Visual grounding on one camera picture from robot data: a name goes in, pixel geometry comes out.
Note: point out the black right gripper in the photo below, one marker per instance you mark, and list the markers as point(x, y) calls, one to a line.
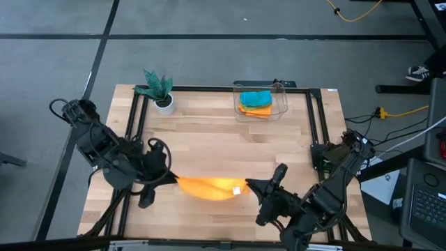
point(278, 205)

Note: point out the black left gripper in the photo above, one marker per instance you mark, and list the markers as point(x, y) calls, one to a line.
point(155, 167)

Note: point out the orange microfiber towel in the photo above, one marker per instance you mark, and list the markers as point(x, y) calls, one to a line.
point(209, 188)
point(258, 114)

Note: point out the teal microfiber towel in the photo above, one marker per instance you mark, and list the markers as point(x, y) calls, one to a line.
point(256, 98)

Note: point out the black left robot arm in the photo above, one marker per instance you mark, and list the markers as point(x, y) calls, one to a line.
point(101, 150)

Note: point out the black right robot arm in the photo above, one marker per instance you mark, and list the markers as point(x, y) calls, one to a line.
point(331, 195)

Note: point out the white plant pot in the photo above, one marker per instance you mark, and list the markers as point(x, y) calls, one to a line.
point(166, 108)

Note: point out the silver aluminium bar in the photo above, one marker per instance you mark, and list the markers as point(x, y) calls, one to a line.
point(139, 244)

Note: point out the clear plastic bin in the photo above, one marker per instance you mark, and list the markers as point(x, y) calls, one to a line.
point(280, 108)

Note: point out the green artificial plant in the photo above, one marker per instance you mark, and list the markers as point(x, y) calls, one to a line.
point(155, 87)

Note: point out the white cardboard box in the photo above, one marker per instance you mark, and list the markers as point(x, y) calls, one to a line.
point(383, 188)

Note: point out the grey furniture foot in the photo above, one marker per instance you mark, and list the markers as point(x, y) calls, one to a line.
point(12, 159)

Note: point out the dark grey laptop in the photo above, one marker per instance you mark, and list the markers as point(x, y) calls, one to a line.
point(425, 209)

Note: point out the dark grey equipment box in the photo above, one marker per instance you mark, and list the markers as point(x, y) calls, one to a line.
point(435, 115)

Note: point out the person's shoe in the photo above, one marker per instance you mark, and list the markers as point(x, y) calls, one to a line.
point(418, 74)

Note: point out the person's leg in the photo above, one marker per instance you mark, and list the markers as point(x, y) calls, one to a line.
point(437, 61)

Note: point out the black aluminium table frame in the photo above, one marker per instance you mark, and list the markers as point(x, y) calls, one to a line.
point(313, 104)

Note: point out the black desk frame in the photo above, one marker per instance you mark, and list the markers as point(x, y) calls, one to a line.
point(426, 21)

